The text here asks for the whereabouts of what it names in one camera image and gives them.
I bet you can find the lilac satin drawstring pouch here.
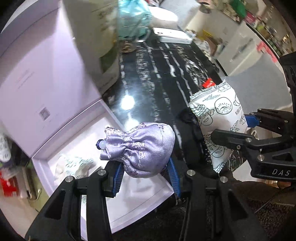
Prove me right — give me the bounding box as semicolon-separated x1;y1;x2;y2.
96;123;175;178

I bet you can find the black polka dot scrunchie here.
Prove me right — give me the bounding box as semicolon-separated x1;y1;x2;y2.
178;108;208;170

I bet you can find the white bread snack packet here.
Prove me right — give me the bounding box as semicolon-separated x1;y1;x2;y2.
54;155;95;180

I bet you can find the red white snack packet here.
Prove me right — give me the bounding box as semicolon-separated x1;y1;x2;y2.
202;78;216;88

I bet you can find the white lilac gift box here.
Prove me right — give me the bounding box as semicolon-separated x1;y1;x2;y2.
1;1;173;240

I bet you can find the white pillow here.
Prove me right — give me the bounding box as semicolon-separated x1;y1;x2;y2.
149;6;179;30

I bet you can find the glass jar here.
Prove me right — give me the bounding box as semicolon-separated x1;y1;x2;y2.
120;41;137;53

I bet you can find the teal plastic bag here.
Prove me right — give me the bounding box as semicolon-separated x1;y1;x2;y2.
117;0;152;41

